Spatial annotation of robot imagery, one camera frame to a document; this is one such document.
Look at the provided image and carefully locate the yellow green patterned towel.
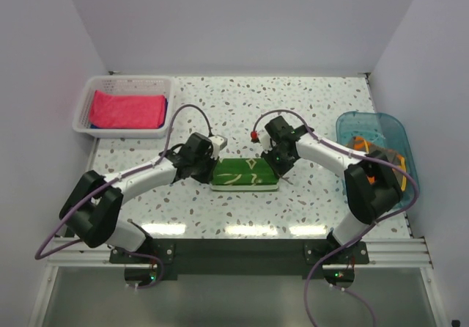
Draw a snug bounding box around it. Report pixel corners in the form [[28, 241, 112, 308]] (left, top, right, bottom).
[[210, 158, 278, 192]]

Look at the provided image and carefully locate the orange grey patterned towel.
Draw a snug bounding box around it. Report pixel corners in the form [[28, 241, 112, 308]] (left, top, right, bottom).
[[346, 136, 407, 192]]

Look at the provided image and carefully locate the pink towel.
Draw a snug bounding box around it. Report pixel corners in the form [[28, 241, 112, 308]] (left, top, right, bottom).
[[89, 89, 168, 129]]

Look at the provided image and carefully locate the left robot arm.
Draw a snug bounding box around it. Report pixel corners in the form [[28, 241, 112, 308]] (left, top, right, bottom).
[[59, 133, 227, 263]]

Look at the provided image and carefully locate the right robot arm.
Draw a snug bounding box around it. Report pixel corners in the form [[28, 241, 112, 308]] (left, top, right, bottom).
[[250, 116, 403, 263]]

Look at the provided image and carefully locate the blue folded towel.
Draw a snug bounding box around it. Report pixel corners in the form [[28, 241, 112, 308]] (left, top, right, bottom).
[[89, 98, 170, 130]]

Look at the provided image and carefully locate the white plastic basket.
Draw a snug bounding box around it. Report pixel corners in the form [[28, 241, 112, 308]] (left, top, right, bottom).
[[73, 75, 177, 139]]

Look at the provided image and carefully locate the teal plastic tub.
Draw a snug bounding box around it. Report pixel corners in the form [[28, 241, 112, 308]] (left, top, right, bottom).
[[335, 111, 421, 210]]

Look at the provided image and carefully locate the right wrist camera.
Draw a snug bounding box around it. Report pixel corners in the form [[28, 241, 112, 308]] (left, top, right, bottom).
[[250, 131, 270, 149]]

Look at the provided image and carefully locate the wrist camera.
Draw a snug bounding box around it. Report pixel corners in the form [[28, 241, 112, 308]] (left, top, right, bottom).
[[250, 131, 270, 149], [209, 135, 228, 154]]

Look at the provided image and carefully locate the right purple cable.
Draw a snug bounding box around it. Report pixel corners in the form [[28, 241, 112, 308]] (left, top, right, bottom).
[[252, 109, 421, 327]]

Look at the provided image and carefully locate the purple cable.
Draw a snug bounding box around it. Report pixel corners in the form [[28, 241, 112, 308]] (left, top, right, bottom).
[[34, 104, 221, 291], [252, 109, 421, 327]]

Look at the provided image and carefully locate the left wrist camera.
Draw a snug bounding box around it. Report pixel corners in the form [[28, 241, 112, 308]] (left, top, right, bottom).
[[209, 135, 228, 154]]

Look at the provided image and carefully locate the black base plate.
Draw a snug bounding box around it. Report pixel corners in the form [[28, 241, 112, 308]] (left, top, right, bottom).
[[109, 237, 369, 282]]

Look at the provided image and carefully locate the aluminium rail frame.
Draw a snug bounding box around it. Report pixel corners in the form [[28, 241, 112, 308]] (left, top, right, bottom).
[[27, 209, 450, 327]]

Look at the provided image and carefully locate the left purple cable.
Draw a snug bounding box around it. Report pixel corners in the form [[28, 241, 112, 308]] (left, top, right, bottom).
[[34, 104, 221, 291]]

